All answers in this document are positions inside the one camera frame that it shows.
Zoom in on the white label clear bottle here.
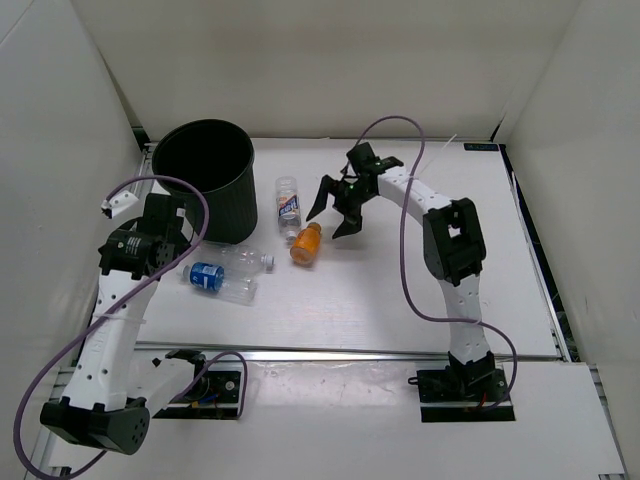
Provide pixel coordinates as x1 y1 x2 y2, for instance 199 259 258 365
275 176 302 242

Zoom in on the blue label clear bottle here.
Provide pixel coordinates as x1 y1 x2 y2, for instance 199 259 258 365
181 262 257 305

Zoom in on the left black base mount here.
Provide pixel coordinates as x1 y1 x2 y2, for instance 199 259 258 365
153 349 249 420

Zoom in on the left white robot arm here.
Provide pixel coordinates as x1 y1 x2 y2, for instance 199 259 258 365
40 194 210 455

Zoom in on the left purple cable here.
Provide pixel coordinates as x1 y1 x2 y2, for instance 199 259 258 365
12 174 249 477

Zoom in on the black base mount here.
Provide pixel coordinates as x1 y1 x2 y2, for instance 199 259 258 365
407 367 516 423
153 349 249 420

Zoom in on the clear unlabelled plastic bottle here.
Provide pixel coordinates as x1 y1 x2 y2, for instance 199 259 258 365
197 243 275 275

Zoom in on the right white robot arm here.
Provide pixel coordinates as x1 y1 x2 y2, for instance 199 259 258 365
307 142 495 400

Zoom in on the orange plastic bottle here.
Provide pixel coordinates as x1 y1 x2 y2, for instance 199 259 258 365
290 222 322 266

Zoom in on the purple cable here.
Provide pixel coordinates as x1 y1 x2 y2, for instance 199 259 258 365
12 174 249 477
358 115 519 412

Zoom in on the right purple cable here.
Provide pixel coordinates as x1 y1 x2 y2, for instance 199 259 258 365
358 115 519 412

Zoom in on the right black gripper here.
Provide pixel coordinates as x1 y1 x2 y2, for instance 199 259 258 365
306 175 376 239

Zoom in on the black plastic bin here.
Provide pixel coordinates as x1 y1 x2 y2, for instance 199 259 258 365
152 119 258 244

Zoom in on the aluminium frame rail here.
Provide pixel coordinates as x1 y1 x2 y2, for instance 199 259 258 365
134 341 564 364

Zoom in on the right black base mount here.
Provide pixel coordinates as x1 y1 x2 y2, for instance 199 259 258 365
407 367 516 423

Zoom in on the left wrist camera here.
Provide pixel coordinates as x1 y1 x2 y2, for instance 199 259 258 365
101 190 139 219

